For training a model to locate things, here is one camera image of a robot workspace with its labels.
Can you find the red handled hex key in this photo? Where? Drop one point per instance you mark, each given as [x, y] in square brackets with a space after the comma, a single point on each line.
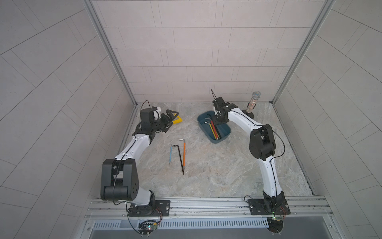
[217, 130]

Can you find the large black hex key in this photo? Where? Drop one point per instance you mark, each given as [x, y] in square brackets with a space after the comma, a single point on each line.
[212, 124]

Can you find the teal storage box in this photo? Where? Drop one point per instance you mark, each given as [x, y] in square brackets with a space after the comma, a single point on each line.
[223, 129]

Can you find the aluminium mounting rail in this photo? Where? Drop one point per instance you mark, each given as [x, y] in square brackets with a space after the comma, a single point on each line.
[238, 207]

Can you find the circuit board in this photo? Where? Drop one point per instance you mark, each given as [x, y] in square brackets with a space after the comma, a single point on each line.
[147, 227]
[275, 225]

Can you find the small black hex key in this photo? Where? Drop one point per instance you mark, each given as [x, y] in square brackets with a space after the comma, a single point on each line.
[180, 157]

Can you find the yellow handled hex key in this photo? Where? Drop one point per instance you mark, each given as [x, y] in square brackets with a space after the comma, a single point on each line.
[207, 122]

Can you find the right circuit board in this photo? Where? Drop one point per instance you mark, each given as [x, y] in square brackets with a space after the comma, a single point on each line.
[275, 225]

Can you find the yellow triangular frame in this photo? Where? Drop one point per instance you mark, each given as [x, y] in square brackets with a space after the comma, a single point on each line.
[178, 119]

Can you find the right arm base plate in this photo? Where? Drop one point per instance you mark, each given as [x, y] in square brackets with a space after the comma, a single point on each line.
[269, 205]

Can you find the glitter microphone on stand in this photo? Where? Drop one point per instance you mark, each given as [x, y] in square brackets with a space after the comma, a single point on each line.
[256, 95]

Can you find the orange handled hex key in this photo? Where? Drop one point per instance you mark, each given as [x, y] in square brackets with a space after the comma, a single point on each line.
[184, 152]

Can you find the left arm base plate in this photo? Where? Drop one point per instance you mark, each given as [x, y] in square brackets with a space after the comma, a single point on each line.
[152, 207]

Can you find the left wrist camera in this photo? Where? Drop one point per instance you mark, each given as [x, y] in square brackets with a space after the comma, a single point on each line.
[150, 115]

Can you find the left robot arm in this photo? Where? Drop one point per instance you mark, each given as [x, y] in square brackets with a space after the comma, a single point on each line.
[119, 176]

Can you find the blue handled hex key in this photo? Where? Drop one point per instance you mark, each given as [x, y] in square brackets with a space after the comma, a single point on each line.
[170, 154]

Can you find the left circuit board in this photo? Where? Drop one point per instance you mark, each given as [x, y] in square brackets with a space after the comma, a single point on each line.
[147, 227]

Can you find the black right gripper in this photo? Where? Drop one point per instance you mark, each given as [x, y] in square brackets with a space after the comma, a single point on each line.
[220, 112]

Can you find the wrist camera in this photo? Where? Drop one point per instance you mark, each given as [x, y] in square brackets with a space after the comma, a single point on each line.
[218, 104]
[150, 115]

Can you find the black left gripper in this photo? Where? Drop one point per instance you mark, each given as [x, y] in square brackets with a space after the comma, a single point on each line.
[168, 118]

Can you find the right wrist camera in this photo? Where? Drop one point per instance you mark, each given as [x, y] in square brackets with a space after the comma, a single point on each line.
[218, 104]

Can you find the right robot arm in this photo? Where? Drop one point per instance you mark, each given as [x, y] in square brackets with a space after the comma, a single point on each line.
[261, 145]

